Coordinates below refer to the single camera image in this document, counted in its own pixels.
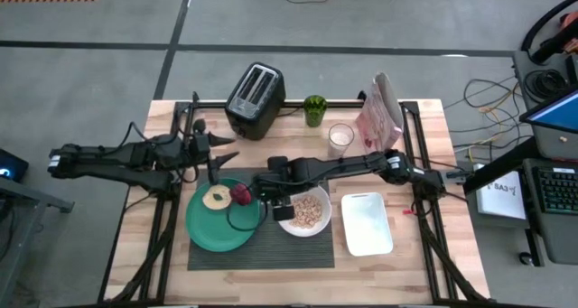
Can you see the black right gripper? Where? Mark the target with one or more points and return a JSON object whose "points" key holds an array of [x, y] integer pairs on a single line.
{"points": [[275, 181]]}

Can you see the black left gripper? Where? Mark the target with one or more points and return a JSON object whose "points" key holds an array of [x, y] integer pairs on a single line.
{"points": [[199, 149]]}

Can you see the dark red plum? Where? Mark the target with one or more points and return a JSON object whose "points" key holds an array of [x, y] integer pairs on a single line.
{"points": [[240, 194]]}

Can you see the round toasted bagel half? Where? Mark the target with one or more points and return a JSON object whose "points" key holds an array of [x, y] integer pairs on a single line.
{"points": [[214, 199]]}

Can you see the black two-slot toaster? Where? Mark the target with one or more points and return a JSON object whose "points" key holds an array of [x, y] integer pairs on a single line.
{"points": [[255, 100]]}

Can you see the white rectangular tray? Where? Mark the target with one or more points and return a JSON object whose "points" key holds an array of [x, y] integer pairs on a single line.
{"points": [[366, 224]]}

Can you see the pink strawberry yogurt cereal box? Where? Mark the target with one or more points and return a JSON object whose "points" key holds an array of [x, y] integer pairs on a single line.
{"points": [[381, 118]]}

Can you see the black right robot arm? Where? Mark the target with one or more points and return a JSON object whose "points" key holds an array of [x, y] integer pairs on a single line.
{"points": [[352, 165]]}

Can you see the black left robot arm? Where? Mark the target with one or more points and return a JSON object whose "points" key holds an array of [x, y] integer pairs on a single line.
{"points": [[113, 159]]}

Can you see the green round plate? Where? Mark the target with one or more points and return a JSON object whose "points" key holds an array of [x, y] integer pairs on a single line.
{"points": [[212, 229]]}

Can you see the dark grey ribbed placemat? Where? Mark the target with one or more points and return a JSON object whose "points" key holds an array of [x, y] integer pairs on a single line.
{"points": [[271, 254]]}

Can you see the white round bowl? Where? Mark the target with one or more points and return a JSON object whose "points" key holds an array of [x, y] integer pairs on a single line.
{"points": [[323, 222]]}

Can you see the glass of milk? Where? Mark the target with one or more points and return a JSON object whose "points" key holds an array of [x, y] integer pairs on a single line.
{"points": [[340, 140]]}

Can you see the green drinking cup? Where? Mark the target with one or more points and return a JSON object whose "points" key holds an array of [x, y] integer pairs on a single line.
{"points": [[314, 109]]}

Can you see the grey metal side table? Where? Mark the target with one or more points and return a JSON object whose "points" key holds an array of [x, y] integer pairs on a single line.
{"points": [[31, 204]]}

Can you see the black computer with blue light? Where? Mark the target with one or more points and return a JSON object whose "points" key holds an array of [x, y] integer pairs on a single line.
{"points": [[11, 165]]}

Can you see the white paper sheet with print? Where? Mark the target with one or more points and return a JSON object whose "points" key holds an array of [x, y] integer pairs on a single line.
{"points": [[501, 199]]}

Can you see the black caster wheel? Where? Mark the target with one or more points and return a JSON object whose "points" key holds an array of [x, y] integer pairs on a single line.
{"points": [[525, 257]]}

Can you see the black backlit keyboard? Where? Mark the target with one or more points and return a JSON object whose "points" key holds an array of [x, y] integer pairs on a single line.
{"points": [[560, 193]]}

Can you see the open laptop blue screen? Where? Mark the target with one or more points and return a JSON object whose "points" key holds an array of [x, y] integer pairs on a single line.
{"points": [[557, 114]]}

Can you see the orange red tool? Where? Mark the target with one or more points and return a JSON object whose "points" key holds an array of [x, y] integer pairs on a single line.
{"points": [[568, 21]]}

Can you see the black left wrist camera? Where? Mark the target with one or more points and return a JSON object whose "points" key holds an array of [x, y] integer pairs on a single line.
{"points": [[199, 126]]}

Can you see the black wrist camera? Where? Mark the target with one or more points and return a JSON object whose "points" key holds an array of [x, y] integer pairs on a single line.
{"points": [[199, 126], [283, 212]]}

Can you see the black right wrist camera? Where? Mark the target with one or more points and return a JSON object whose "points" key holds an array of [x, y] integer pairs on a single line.
{"points": [[283, 212]]}

